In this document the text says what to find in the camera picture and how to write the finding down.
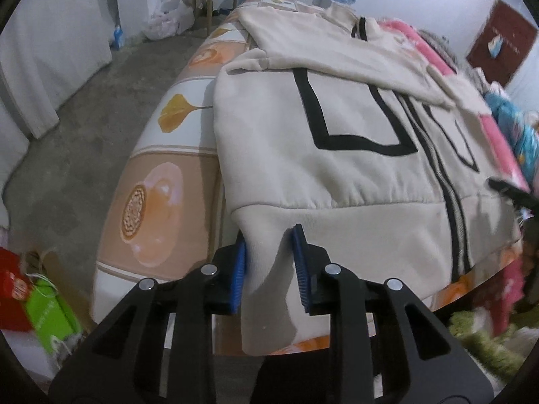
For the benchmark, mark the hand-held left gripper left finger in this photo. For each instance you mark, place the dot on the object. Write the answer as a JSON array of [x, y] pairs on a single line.
[[240, 273]]

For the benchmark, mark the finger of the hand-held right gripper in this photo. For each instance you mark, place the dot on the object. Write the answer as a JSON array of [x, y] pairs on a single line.
[[509, 191]]

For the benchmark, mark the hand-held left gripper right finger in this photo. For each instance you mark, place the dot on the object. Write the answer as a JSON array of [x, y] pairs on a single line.
[[300, 269]]

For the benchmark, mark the cream zip jacket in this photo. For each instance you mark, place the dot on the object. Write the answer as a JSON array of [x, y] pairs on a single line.
[[337, 176]]

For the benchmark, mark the blue patterned cloth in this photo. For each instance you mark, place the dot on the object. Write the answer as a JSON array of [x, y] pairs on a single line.
[[513, 130]]

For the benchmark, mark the small blue hanging cloth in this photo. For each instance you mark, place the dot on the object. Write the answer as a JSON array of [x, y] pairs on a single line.
[[495, 45]]

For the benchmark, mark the white green fluffy garment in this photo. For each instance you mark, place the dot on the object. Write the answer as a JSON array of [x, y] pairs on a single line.
[[484, 345]]

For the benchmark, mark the brown door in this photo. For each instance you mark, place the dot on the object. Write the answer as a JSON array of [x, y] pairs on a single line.
[[513, 33]]

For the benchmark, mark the pink floral blanket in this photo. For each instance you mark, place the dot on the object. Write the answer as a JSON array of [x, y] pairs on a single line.
[[433, 52]]

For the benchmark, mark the grey green pillow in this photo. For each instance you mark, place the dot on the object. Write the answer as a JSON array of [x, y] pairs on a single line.
[[442, 44]]

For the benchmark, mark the green paper bag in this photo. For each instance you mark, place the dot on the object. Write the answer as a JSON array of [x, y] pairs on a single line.
[[50, 320]]

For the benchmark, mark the red gift bag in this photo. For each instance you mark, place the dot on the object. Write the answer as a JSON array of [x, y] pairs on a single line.
[[10, 294]]

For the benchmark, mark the white plastic bag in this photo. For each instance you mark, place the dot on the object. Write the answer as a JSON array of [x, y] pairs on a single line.
[[168, 21]]

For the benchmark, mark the small blue bottle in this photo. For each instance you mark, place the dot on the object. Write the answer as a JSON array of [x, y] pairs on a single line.
[[117, 37]]

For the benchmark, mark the white curtain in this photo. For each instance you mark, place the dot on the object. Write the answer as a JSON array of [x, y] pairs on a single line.
[[50, 50]]

